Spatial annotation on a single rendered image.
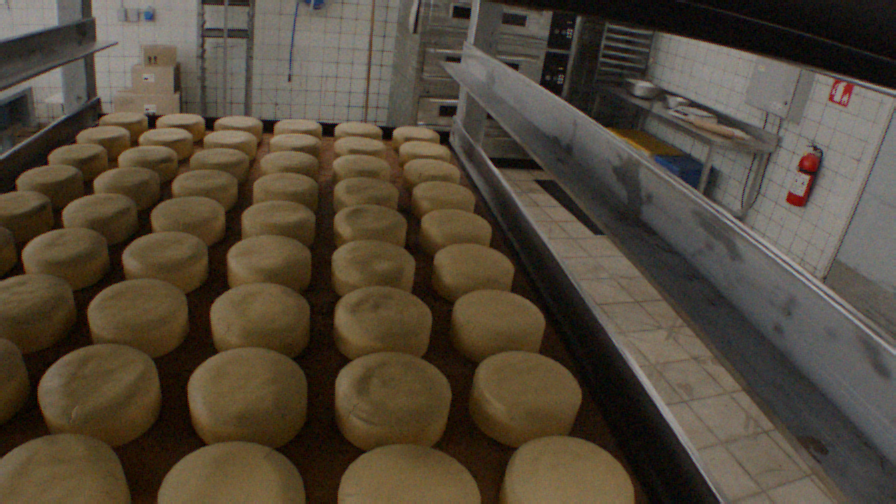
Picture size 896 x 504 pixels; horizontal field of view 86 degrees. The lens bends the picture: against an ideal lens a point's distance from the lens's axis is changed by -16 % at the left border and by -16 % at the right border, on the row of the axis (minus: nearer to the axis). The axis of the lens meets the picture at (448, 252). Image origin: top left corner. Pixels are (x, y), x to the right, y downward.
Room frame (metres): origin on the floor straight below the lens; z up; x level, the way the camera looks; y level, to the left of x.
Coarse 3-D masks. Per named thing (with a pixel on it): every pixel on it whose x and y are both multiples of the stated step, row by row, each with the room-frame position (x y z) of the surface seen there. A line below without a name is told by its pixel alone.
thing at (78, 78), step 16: (64, 0) 0.54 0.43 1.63; (80, 0) 0.54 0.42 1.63; (64, 16) 0.54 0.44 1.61; (80, 16) 0.54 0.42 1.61; (80, 64) 0.54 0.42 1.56; (64, 80) 0.54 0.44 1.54; (80, 80) 0.54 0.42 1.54; (64, 96) 0.53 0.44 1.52; (80, 96) 0.54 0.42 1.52; (96, 96) 0.57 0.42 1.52; (64, 112) 0.53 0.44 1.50
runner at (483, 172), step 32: (480, 160) 0.53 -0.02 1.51; (512, 192) 0.43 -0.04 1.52; (512, 224) 0.41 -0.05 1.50; (544, 256) 0.34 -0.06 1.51; (544, 288) 0.33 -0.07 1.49; (576, 288) 0.29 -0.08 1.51; (576, 320) 0.28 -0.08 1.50; (608, 352) 0.24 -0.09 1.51; (608, 384) 0.23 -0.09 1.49; (640, 384) 0.21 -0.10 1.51; (640, 416) 0.20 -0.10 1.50; (672, 416) 0.18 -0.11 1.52; (640, 448) 0.19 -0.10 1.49; (672, 448) 0.17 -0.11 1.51; (672, 480) 0.16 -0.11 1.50; (704, 480) 0.15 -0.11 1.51
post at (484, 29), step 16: (480, 0) 0.64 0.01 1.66; (480, 16) 0.64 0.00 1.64; (496, 16) 0.65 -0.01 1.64; (480, 32) 0.65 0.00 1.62; (496, 32) 0.65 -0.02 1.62; (480, 48) 0.65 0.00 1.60; (496, 48) 0.65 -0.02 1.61; (464, 96) 0.64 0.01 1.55; (464, 112) 0.64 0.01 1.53; (480, 112) 0.65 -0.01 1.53; (480, 128) 0.65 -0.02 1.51; (480, 144) 0.65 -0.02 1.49
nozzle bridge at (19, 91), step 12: (0, 96) 1.70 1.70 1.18; (12, 96) 1.74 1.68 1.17; (24, 96) 1.84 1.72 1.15; (0, 108) 1.76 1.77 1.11; (12, 108) 1.83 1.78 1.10; (24, 108) 1.84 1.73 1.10; (0, 120) 1.75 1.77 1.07; (12, 120) 1.82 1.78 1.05; (24, 120) 1.84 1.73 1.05; (36, 120) 1.89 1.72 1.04; (0, 132) 1.68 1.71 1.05; (12, 132) 1.75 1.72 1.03; (12, 144) 1.83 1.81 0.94
